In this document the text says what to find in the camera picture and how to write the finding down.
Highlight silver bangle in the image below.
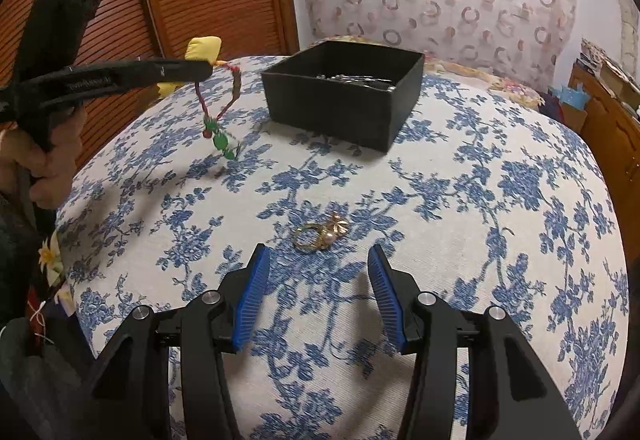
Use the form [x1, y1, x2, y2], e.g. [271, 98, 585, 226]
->
[315, 71, 401, 93]

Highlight black box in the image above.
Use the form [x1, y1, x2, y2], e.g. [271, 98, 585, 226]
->
[260, 40, 426, 154]

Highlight gold ring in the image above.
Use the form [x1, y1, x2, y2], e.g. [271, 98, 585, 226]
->
[292, 224, 334, 254]

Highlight dark floral cloth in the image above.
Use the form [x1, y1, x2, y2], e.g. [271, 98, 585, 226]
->
[27, 225, 103, 373]

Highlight gold flower brooch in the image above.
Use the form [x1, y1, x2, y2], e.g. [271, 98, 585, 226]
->
[324, 213, 354, 239]

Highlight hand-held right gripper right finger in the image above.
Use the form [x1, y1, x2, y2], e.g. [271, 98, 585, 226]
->
[367, 244, 583, 440]

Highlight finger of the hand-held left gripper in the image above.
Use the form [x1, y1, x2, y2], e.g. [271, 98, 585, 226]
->
[125, 58, 217, 91]

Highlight red cord green pendant necklace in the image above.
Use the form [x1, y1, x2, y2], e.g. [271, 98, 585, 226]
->
[192, 61, 244, 162]

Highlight wooden cabinet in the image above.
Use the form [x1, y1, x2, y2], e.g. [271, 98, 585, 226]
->
[566, 64, 640, 203]

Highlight cardboard box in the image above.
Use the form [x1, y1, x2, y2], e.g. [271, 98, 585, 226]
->
[597, 57, 640, 113]

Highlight dark blue cloth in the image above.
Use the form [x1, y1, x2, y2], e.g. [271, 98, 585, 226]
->
[537, 92, 568, 123]

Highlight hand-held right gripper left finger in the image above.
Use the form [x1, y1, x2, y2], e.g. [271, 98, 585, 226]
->
[82, 244, 271, 440]

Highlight stack of papers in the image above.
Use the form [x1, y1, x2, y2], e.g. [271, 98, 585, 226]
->
[580, 37, 608, 73]

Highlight light blue bag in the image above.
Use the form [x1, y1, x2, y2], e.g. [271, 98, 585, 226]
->
[550, 84, 592, 133]

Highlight yellow plush toy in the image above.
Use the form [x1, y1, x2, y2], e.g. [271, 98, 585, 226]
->
[156, 36, 224, 99]

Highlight person's left hand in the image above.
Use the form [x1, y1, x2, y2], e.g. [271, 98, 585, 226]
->
[0, 112, 87, 212]

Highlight blue floral tablecloth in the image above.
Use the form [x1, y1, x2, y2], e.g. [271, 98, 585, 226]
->
[54, 54, 629, 440]

